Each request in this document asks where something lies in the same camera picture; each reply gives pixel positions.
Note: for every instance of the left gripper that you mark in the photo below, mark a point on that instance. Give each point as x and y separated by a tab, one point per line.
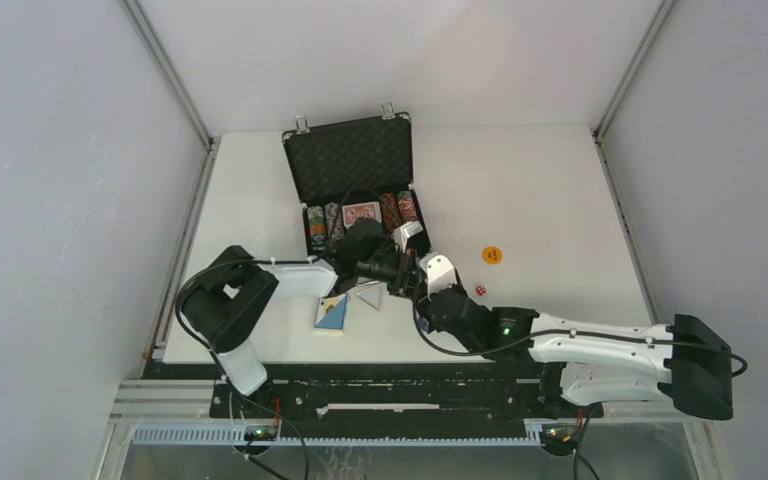
398	256

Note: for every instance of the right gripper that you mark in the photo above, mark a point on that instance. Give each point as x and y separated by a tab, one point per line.
458	289

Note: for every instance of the blue white card box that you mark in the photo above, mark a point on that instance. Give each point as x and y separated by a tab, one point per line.
331	314

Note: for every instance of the black aluminium poker case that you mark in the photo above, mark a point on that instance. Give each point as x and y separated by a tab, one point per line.
352	162

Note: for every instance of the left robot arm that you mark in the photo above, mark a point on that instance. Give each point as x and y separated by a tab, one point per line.
220	306

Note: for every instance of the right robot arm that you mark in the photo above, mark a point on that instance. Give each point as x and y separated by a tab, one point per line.
683	362

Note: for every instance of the blue grey chip stack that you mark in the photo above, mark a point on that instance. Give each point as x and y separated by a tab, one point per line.
334	221

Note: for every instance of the red playing card deck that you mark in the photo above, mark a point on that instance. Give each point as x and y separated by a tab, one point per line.
353	212

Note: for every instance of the brown orange chip stack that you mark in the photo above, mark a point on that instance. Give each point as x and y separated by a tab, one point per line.
390	204

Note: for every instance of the red green chip stack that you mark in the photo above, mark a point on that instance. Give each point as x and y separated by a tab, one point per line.
406	206

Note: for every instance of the orange big blind button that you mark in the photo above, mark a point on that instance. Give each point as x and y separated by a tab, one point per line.
492	255

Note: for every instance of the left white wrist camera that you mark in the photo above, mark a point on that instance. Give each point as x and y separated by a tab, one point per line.
403	233

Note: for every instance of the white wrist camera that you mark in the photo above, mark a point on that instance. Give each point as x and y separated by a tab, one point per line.
403	233
439	272

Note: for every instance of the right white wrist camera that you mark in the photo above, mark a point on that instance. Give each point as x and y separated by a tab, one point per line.
439	272

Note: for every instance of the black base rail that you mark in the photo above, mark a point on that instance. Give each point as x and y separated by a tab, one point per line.
400	401

